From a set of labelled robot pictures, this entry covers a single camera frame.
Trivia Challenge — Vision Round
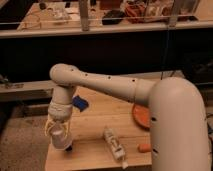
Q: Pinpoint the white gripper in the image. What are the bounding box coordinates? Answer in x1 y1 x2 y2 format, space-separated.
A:
45 102 72 142

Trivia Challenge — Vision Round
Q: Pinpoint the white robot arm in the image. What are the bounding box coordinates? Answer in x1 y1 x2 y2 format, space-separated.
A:
45 64 211 171

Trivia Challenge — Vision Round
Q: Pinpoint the blue cloth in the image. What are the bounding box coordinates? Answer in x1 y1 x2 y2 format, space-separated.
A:
72 95 89 111

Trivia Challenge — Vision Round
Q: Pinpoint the white tube bottle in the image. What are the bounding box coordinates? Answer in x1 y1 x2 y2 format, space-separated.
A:
103 127 128 169

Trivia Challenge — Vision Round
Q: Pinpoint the orange plate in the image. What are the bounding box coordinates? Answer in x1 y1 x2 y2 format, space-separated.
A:
132 104 150 129

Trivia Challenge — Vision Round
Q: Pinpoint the small orange object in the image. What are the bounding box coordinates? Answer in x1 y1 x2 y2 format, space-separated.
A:
138 144 151 153

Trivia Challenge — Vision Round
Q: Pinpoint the black bag on shelf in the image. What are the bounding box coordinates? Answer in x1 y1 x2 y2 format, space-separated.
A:
102 10 125 25

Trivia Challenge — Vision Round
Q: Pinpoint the metal shelf post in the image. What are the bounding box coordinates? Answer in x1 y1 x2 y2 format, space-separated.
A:
79 0 89 31

